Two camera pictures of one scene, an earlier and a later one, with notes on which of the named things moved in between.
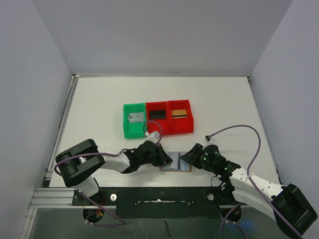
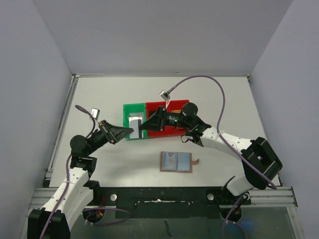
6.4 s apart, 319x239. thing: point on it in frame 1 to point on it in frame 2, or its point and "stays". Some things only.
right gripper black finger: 193,156 to 154,123
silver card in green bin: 135,117 stays
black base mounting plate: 167,202 stays
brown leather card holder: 178,165 stays
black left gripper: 159,155 to 107,132
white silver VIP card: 174,156 to 134,125
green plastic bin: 133,119 stays
